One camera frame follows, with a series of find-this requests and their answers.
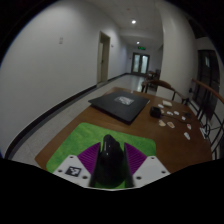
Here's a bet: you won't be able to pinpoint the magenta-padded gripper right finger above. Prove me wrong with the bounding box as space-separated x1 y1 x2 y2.
123 142 171 188

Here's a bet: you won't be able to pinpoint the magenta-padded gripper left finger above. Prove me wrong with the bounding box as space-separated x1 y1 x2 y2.
52 142 102 188

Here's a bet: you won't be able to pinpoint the black vertical computer mouse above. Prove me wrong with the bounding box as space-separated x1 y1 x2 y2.
90 134 129 188

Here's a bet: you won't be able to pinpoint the green mouse pad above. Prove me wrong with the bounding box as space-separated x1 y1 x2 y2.
45 122 157 190

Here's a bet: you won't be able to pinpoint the small black box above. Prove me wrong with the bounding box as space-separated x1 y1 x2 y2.
149 106 162 119

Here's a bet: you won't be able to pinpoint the white notepad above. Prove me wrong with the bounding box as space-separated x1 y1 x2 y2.
199 127 208 140

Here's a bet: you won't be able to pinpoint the black closed laptop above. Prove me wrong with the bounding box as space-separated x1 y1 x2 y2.
88 90 151 125

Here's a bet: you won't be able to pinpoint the wooden armchair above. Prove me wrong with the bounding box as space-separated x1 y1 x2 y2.
140 79 190 105

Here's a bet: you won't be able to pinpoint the small dark chair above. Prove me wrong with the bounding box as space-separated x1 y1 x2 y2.
146 69 161 91

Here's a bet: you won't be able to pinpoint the black railing with wooden handrail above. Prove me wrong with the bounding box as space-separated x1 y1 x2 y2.
190 78 224 160

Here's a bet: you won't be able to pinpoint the large dark framed window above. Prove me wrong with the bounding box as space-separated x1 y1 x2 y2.
196 49 220 118

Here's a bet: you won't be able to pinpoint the glass double door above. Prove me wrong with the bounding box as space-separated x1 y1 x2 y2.
131 52 150 75

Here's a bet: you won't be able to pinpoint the open side door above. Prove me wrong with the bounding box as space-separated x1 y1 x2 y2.
96 31 111 85

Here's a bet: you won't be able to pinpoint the ceiling lights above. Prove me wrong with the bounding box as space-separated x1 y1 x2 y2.
130 18 142 46

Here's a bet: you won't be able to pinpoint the black cable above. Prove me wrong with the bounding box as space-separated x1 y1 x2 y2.
161 111 194 124

